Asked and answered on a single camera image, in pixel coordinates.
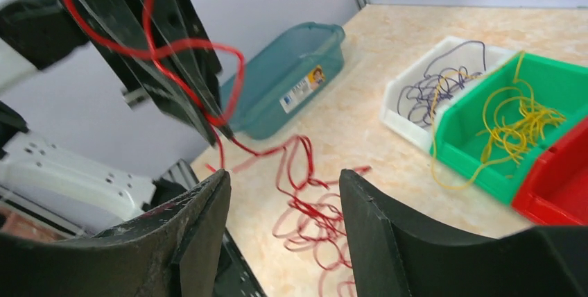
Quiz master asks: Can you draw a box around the green plastic bin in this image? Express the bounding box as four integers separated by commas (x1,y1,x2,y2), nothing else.
430,51,587,205

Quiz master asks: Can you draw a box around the purple wire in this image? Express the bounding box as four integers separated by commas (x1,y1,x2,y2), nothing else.
397,40,488,128

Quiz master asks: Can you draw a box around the yellow wire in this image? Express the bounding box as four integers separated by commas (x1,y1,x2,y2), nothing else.
429,51,568,192

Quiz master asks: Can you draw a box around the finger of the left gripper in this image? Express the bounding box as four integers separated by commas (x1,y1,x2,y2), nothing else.
115,0,222,141
72,0,219,144

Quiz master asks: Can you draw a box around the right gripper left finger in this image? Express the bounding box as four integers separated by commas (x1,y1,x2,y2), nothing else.
1,170,231,296

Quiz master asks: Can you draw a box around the red plastic bin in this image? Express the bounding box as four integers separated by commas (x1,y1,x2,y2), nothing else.
511,119,587,226

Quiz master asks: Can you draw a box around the white plastic bin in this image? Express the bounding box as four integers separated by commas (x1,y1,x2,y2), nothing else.
379,36,516,153

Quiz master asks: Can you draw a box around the red wire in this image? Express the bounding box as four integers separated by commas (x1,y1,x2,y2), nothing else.
57,0,318,181

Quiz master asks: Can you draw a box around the teal translucent tray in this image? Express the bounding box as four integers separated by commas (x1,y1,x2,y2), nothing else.
229,22,345,140

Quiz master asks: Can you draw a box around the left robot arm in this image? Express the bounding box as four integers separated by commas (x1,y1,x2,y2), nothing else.
1,0,232,235

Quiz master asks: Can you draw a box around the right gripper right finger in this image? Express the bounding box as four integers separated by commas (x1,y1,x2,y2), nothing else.
339,169,587,296

